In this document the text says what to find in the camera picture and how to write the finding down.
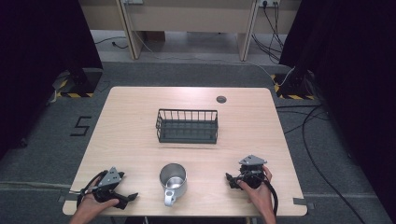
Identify thick black floor cable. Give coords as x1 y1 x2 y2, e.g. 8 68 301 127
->
301 105 368 224

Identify silver metal cup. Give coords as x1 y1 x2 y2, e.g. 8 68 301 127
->
159 162 189 208

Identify beige desk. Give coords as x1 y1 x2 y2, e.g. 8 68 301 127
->
78 0 303 63

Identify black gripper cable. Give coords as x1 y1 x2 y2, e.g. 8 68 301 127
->
263 178 279 217
68 170 109 209

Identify grey tape strip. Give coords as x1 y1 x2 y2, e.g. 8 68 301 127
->
56 193 81 203
292 197 316 210

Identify black curtain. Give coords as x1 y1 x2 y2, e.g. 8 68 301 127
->
278 0 396 216
0 0 104 161

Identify bundle of black hanging cables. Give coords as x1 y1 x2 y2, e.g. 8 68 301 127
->
250 1 286 64

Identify black stand base striped tape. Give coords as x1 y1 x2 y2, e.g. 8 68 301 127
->
270 69 318 101
50 67 104 99

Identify black wire basket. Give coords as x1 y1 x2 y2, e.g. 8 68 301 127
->
155 107 219 145

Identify person's left hand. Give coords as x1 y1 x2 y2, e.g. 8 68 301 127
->
74 191 120 220

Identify white wall socket strip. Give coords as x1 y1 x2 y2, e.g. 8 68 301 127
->
257 0 282 8

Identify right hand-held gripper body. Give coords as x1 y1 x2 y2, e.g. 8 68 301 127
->
237 154 269 190

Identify thin black floor cables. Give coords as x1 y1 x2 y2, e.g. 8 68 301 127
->
275 104 332 135

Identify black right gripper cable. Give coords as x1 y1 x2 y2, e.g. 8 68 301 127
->
263 178 279 217

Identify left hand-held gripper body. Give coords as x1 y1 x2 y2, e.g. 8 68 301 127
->
91 166 126 203

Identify black floor cable with plug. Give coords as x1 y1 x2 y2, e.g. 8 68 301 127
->
93 35 130 50

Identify person's right hand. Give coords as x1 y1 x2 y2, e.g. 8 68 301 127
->
237 165 274 217

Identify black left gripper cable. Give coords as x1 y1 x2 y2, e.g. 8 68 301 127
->
68 170 109 209

